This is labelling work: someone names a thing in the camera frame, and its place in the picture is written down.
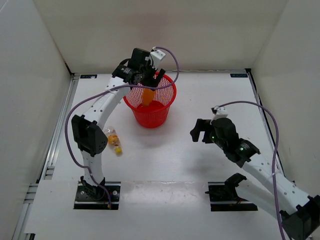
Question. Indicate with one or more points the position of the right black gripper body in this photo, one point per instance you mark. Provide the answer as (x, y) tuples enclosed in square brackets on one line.
[(219, 141)]

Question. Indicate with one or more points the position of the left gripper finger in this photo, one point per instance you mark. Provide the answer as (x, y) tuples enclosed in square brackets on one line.
[(160, 77), (150, 82)]

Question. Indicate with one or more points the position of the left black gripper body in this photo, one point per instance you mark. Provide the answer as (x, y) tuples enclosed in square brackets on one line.
[(149, 70)]

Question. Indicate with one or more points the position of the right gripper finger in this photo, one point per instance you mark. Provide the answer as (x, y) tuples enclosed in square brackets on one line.
[(200, 126), (208, 137)]

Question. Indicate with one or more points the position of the orange plastic bottle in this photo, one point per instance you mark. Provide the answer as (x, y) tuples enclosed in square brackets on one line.
[(148, 96)]

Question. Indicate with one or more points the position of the small yellow-label plastic bottle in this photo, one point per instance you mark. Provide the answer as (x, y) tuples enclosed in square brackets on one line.
[(113, 140)]

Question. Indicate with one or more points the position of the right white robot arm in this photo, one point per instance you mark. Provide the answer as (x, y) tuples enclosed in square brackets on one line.
[(299, 212)]

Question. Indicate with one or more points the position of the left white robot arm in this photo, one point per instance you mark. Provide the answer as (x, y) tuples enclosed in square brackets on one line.
[(87, 128)]

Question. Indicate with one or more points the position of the red mesh plastic bin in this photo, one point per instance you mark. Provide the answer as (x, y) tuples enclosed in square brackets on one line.
[(155, 114)]

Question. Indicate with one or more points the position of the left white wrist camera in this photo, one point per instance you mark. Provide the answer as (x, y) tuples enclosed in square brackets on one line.
[(156, 56)]

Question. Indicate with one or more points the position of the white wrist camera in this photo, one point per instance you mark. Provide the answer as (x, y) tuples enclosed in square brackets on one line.
[(156, 56), (219, 112)]

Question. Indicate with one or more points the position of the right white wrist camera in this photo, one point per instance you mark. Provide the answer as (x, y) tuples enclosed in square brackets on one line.
[(219, 112)]

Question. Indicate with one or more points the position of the right aluminium frame rail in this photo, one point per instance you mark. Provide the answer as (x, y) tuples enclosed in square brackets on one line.
[(264, 115)]

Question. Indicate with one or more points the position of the aluminium frame rail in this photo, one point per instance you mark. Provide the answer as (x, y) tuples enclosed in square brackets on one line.
[(49, 163), (264, 115)]

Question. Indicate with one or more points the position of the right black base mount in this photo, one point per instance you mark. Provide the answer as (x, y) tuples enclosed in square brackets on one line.
[(221, 200)]

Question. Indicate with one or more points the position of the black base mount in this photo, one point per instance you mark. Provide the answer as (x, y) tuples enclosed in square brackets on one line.
[(85, 201), (221, 200)]

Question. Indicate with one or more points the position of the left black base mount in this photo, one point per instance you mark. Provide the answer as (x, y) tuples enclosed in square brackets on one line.
[(85, 201)]

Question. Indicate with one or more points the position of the left aluminium frame rail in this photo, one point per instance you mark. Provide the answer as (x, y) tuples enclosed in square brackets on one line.
[(49, 163)]

